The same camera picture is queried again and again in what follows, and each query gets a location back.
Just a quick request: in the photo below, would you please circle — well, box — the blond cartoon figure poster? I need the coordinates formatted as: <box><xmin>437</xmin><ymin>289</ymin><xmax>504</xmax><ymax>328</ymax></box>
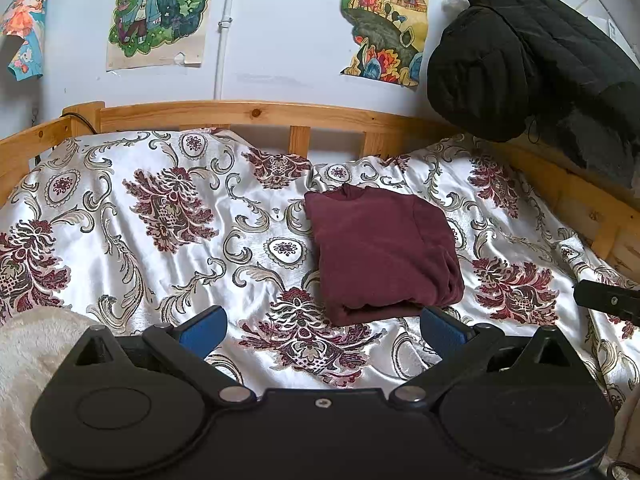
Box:
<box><xmin>105</xmin><ymin>0</ymin><xmax>222</xmax><ymax>73</ymax></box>

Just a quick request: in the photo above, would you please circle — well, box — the orange-haired cartoon figure poster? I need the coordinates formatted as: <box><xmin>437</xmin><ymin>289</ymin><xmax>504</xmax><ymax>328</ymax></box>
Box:
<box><xmin>0</xmin><ymin>0</ymin><xmax>54</xmax><ymax>82</ymax></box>

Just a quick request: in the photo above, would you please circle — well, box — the maroon long-sleeved shirt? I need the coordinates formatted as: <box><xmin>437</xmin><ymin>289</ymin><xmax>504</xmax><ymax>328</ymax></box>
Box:
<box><xmin>304</xmin><ymin>183</ymin><xmax>466</xmax><ymax>327</ymax></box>

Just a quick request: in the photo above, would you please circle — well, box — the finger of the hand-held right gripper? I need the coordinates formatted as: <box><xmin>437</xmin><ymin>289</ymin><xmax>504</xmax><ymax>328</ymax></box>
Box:
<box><xmin>572</xmin><ymin>280</ymin><xmax>640</xmax><ymax>327</ymax></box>

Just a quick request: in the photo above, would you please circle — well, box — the black puffer jacket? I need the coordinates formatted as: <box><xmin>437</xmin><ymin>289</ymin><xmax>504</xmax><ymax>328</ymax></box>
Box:
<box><xmin>426</xmin><ymin>0</ymin><xmax>640</xmax><ymax>192</ymax></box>

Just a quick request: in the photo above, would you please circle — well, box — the white wall pipe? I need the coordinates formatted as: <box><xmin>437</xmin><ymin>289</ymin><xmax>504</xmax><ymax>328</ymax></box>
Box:
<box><xmin>213</xmin><ymin>0</ymin><xmax>242</xmax><ymax>102</ymax></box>

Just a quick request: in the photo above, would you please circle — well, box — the white floral satin bedspread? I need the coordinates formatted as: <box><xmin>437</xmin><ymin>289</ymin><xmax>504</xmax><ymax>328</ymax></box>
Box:
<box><xmin>0</xmin><ymin>129</ymin><xmax>640</xmax><ymax>413</ymax></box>

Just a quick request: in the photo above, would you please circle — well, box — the black cable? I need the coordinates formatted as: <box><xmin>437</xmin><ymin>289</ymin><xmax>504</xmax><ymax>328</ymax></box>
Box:
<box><xmin>29</xmin><ymin>102</ymin><xmax>102</xmax><ymax>163</ymax></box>

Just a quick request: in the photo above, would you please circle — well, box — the colourful landscape poster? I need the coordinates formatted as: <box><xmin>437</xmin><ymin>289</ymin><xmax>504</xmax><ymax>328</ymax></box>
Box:
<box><xmin>340</xmin><ymin>0</ymin><xmax>432</xmax><ymax>92</ymax></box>

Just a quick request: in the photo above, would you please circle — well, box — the wooden bed frame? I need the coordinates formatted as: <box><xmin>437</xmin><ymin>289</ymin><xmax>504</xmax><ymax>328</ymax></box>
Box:
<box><xmin>0</xmin><ymin>101</ymin><xmax>640</xmax><ymax>281</ymax></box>

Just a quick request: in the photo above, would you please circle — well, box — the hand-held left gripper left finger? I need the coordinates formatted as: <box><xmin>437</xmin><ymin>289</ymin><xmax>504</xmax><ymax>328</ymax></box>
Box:
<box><xmin>65</xmin><ymin>305</ymin><xmax>256</xmax><ymax>406</ymax></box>

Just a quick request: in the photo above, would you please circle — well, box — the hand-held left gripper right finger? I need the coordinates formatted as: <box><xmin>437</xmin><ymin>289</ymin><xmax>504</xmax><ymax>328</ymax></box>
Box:
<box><xmin>390</xmin><ymin>306</ymin><xmax>583</xmax><ymax>406</ymax></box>

